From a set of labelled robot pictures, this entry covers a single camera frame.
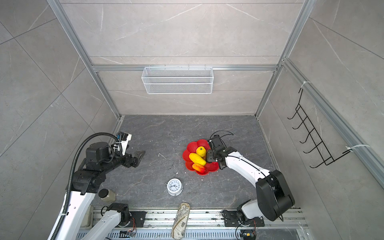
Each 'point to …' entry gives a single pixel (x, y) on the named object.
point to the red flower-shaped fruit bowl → (191, 148)
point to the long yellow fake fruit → (197, 159)
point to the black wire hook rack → (318, 151)
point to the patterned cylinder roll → (181, 221)
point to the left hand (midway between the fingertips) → (134, 145)
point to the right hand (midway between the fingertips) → (214, 153)
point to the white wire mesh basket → (178, 80)
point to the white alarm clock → (174, 187)
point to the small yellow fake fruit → (201, 151)
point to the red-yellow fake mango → (200, 168)
